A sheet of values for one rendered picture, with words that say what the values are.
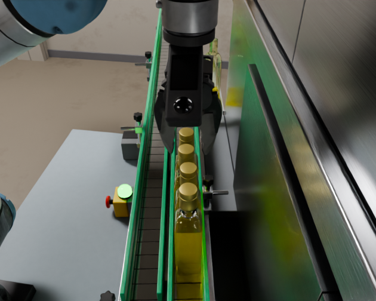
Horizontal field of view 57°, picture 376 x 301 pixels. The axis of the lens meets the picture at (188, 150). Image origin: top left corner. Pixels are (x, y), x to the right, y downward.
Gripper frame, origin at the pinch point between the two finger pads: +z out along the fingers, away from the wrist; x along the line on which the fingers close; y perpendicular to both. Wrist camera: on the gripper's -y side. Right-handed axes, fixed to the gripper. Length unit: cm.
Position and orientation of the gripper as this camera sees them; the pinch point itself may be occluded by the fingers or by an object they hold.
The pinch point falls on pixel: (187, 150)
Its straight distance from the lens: 58.3
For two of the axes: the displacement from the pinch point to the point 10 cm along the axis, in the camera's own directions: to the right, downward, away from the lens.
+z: 0.0, 7.7, 6.4
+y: 0.7, -6.4, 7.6
